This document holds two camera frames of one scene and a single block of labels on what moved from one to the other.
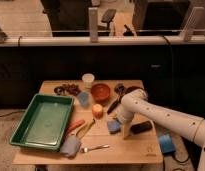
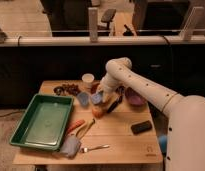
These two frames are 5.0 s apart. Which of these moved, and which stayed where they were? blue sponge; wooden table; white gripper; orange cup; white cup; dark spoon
Moved: blue sponge; white gripper
Stayed: dark spoon; wooden table; orange cup; white cup
